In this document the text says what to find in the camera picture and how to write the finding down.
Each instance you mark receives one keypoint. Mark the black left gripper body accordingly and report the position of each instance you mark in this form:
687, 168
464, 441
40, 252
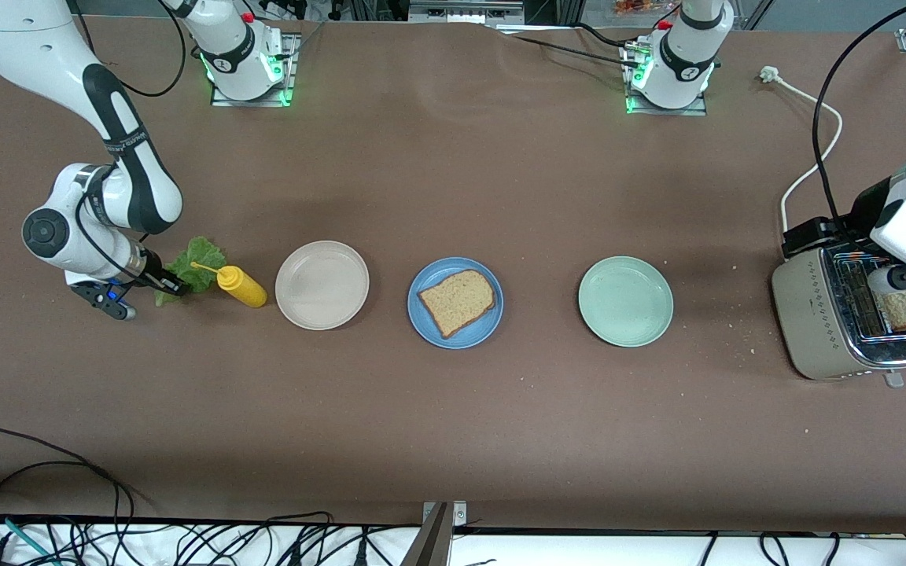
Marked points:
867, 210

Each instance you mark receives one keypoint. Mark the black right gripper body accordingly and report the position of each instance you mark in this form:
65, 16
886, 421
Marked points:
156, 277

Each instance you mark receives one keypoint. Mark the green lettuce leaf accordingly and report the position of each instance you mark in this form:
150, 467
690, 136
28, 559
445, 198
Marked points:
205, 255

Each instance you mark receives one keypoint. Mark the yellow squeeze bottle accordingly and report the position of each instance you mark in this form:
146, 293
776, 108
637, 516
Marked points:
244, 288

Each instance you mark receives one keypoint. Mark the brown bread slice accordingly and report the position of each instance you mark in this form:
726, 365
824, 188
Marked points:
457, 303
905, 310

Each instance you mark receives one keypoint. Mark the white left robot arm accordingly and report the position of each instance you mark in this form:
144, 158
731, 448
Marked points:
685, 55

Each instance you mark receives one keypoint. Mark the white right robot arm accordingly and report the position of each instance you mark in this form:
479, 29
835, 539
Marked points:
44, 47

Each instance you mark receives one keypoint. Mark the beige round plate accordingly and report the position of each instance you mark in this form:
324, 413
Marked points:
322, 285

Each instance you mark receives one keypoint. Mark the green round plate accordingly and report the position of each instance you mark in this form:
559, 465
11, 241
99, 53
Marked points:
626, 302

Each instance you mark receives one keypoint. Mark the blue round plate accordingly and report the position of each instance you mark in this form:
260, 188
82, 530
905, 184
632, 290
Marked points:
484, 330

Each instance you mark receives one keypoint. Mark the silver two-slot toaster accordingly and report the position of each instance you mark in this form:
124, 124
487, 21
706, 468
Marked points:
811, 314

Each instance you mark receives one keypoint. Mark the orange packet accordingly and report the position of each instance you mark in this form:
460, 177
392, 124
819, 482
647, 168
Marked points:
642, 6

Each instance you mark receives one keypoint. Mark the grey metal box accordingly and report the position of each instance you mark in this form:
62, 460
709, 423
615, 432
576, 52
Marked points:
465, 12

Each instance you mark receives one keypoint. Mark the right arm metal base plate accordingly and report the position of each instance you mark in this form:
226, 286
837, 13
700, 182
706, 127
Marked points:
252, 103

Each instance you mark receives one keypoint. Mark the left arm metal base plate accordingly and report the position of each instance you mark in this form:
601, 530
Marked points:
665, 112

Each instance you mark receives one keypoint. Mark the aluminium post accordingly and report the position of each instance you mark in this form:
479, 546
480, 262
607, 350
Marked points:
429, 546

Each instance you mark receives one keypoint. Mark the small metal bracket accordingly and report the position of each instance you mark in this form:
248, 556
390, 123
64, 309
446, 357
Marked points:
459, 512

